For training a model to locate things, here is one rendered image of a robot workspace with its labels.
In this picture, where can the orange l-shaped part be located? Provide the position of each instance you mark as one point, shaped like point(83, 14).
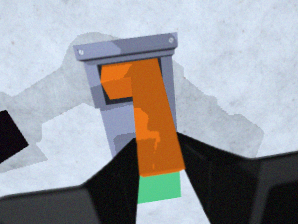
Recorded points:
point(158, 148)

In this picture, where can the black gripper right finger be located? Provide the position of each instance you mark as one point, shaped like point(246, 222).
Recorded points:
point(231, 188)

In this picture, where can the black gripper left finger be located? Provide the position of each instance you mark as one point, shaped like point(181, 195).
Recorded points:
point(110, 196)

